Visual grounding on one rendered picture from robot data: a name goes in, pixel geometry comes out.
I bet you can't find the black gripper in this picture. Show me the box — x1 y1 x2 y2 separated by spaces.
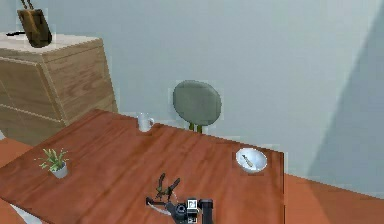
145 196 189 224

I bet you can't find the reddish brown wooden dining table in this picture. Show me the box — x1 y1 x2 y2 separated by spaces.
0 108 286 224

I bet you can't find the grey green round-backed chair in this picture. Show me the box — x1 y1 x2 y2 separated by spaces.
172 79 223 135

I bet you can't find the black and green forked object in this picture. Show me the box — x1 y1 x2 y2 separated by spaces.
155 172 182 202

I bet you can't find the white mug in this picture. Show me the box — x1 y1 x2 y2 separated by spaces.
136 112 156 133

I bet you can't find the green plant in grey pot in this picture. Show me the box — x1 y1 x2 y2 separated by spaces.
34 147 71 180

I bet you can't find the white bowl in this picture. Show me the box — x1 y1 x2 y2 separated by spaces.
235 147 269 174

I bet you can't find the light wooden chest of drawers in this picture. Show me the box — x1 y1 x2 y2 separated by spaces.
0 31 120 148

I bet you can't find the brown bag with straps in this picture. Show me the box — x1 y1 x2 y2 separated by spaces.
16 0 54 49

